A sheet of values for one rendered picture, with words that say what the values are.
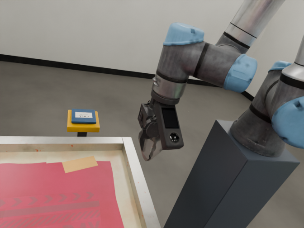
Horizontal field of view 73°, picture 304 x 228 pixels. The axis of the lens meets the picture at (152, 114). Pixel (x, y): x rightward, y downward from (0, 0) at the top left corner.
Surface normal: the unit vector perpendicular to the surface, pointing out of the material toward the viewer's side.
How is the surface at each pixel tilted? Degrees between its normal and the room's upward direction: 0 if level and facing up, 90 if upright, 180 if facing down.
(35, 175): 0
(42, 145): 90
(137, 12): 90
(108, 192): 0
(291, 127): 97
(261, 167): 90
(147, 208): 0
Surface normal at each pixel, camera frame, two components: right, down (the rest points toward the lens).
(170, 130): 0.40, -0.43
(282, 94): -0.99, 0.01
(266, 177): 0.19, 0.54
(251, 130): -0.68, -0.13
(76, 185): 0.25, -0.83
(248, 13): -0.64, 0.16
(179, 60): -0.29, 0.48
